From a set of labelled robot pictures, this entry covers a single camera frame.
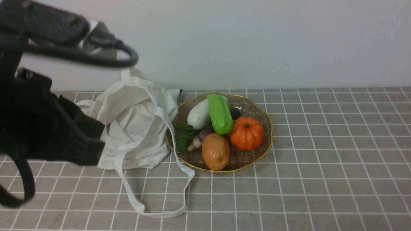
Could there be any green toy cucumber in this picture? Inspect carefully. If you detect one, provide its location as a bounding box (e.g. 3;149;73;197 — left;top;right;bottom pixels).
207;94;233;135

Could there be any white cloth tote bag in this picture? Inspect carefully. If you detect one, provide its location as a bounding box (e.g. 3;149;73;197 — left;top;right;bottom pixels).
77;67;195;218

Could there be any purple toy eggplant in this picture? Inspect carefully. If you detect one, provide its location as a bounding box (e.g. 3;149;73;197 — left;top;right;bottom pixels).
186;107;242;152

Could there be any orange toy pumpkin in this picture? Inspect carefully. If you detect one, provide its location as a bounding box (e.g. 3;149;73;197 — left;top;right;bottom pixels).
228;117;264;151

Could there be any black cable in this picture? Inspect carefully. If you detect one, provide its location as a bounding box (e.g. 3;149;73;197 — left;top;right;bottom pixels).
0;30;139;208

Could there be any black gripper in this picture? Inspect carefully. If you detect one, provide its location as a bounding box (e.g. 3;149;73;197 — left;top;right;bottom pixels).
0;68;105;166

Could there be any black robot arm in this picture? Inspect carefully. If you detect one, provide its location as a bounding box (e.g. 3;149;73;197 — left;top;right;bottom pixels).
1;0;138;166

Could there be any brown toy potato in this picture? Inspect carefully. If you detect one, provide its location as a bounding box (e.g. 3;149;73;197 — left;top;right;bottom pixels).
201;133;231;171

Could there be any white toy radish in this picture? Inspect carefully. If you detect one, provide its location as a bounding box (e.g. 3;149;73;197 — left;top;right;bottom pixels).
187;98;211;130

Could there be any green leafy toy vegetable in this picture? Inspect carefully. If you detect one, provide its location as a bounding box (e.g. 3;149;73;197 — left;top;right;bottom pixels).
174;125;194;151

